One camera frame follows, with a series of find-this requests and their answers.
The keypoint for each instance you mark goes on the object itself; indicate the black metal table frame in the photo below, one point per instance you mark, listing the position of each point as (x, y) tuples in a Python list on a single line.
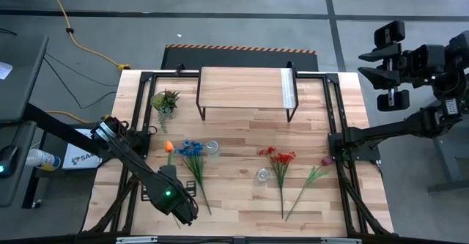
[(146, 77)]

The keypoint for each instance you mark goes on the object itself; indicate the grey desk top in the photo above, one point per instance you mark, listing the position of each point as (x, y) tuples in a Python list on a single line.
[(22, 90)]

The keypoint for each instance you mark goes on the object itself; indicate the ribbed clear glass vase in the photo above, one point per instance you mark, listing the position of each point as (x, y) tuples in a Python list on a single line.
[(212, 148)]

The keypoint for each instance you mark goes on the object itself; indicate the black computer mouse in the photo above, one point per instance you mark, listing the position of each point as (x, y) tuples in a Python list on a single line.
[(9, 156)]

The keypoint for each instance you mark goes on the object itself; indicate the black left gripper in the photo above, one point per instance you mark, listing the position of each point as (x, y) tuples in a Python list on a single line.
[(148, 193)]

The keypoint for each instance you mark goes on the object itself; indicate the grey metal table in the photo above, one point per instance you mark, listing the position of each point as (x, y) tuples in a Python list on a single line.
[(445, 163)]

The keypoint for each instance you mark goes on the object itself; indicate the wooden shelf with black legs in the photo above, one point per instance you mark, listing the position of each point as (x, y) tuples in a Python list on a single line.
[(242, 86)]

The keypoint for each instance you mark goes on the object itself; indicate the silver metal bracket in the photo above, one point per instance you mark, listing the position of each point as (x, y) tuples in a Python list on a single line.
[(340, 241), (135, 239)]

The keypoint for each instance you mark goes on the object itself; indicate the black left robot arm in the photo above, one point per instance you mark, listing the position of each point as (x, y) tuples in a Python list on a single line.
[(128, 156)]

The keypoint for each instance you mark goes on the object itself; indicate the white spray can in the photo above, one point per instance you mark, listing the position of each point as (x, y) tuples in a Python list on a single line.
[(40, 158)]

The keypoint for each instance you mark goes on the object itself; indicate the potted green succulent plant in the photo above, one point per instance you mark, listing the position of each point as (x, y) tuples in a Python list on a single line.
[(165, 103)]

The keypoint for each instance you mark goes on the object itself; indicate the orange artificial tulip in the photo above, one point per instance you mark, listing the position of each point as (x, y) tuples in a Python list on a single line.
[(168, 147)]

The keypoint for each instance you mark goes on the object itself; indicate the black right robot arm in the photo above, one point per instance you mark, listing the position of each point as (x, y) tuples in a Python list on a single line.
[(388, 126)]

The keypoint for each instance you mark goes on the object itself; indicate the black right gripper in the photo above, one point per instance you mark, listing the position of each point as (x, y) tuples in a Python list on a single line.
[(425, 59)]

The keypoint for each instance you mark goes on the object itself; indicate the white printed cardboard box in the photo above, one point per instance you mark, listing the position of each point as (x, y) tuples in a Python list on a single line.
[(78, 159)]

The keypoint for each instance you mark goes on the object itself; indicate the red artificial flower bunch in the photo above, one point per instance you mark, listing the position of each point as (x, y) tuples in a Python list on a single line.
[(282, 158)]

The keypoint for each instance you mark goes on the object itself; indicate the black hazard-striped floor mat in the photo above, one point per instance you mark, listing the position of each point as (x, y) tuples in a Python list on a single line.
[(238, 59)]

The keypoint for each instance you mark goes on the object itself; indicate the blue artificial flower bunch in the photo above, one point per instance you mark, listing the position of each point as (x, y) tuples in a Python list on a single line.
[(192, 149)]

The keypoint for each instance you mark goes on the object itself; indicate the dark pink artificial rose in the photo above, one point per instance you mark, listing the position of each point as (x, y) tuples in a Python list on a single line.
[(327, 160)]

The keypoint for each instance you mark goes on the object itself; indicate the black desk stand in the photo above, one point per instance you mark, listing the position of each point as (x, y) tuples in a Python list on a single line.
[(55, 125)]

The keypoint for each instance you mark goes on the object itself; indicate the grey side table top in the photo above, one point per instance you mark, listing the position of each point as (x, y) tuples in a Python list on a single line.
[(22, 185)]

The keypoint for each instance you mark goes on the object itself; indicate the diamond-cut clear glass vase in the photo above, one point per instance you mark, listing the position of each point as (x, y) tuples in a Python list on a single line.
[(262, 175)]

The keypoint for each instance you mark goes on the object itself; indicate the white paper sheet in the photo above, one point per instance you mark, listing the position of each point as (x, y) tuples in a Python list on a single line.
[(4, 70)]

